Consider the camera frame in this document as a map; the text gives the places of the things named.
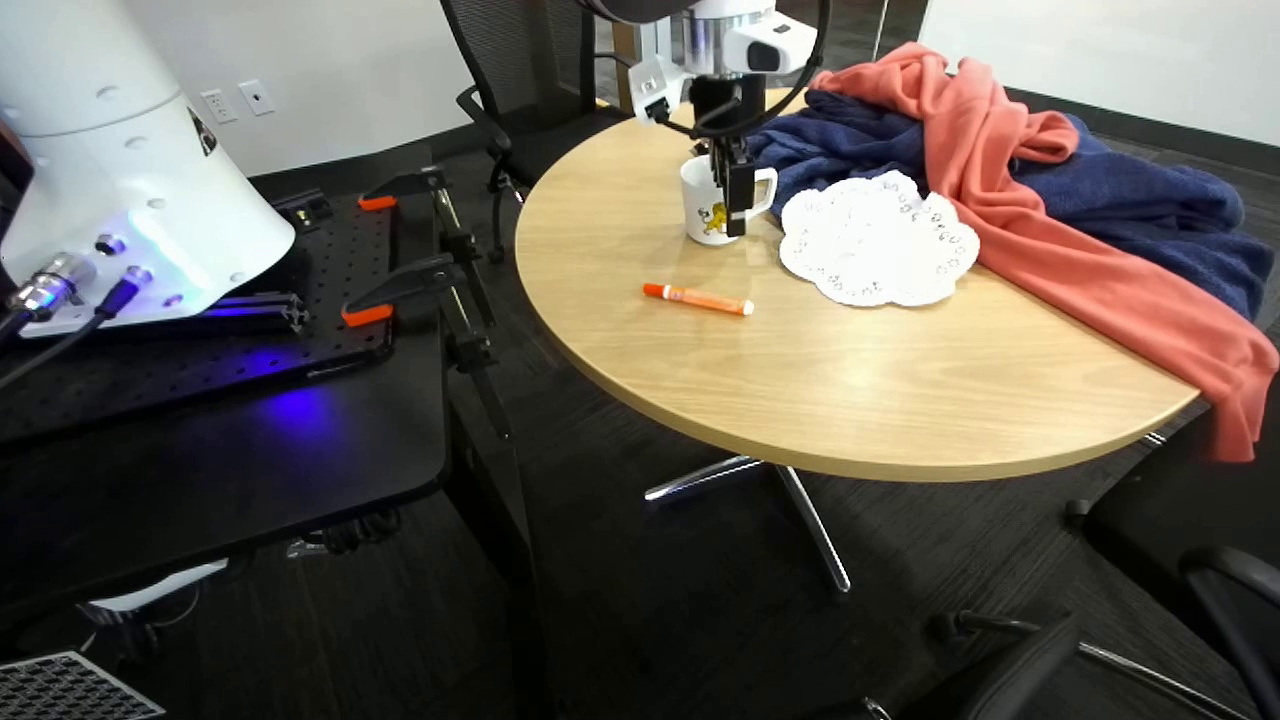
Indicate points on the round wooden table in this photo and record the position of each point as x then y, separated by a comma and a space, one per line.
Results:
984, 385

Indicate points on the white mug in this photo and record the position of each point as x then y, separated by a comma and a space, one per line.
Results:
706, 205

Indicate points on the orange handled clamp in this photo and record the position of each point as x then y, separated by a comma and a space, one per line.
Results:
395, 188
377, 305

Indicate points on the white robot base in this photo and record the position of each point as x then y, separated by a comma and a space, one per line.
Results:
127, 177

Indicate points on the salmon orange cloth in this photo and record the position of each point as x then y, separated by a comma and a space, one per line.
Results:
972, 135

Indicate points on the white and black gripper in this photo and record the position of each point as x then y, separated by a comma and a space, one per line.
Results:
731, 48

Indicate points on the navy blue cloth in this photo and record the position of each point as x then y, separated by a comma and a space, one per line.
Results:
1168, 212

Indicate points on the black perforated mounting board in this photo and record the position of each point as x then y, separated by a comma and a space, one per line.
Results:
176, 443

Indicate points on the white paper doily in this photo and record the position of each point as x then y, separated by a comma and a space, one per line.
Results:
873, 241

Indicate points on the black office chair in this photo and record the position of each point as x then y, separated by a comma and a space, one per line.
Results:
533, 83

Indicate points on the orange marker pen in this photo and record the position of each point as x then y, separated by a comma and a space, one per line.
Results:
693, 299

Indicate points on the black chair lower right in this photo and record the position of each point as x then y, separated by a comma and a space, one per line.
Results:
1134, 548

